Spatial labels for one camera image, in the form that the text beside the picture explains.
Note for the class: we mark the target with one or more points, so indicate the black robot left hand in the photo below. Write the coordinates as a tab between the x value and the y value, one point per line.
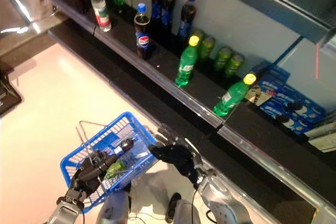
86	176

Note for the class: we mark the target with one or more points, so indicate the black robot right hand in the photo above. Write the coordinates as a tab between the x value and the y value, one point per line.
176	158

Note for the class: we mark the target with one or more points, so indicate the blue plastic shopping basket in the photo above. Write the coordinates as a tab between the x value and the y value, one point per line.
67	165

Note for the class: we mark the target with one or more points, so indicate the small Pepsi cola bottle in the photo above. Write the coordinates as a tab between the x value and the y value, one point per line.
168	9
142	40
187	19
127	144

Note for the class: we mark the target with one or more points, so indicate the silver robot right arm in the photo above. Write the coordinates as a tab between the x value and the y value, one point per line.
223	203

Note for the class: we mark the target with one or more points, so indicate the green soda can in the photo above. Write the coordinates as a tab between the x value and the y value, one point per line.
222	58
207	48
115	167
200	33
235	65

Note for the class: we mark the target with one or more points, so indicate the silver robot left leg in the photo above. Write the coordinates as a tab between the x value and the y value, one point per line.
113	208

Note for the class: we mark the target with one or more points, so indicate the silver robot leg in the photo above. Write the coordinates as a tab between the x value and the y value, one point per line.
113	208
173	205

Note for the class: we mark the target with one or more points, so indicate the silver robot right leg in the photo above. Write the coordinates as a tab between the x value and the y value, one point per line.
173	205

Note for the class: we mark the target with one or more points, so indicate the black shelf base plinth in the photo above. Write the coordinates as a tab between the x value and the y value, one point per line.
157	108

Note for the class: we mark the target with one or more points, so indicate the wafer roll biscuit box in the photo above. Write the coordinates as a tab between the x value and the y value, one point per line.
258	94

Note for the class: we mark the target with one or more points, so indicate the blue Oreo cookie box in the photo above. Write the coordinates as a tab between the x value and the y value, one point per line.
273	111
286	95

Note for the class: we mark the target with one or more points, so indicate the black glass display case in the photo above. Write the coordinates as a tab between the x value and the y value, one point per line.
8	95

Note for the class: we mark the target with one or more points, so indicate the narrow blue biscuit box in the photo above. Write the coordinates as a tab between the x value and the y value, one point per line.
262	69

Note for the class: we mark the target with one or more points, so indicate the beige cardboard box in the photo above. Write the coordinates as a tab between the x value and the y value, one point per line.
323	140

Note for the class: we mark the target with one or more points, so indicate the clear water bottle red cap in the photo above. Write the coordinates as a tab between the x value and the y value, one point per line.
101	11

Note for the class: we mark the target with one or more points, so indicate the stainless steel counter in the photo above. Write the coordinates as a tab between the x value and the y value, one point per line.
26	6

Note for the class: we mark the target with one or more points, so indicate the clear plastic price rail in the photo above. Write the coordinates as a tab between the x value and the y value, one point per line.
65	5
275	166
157	77

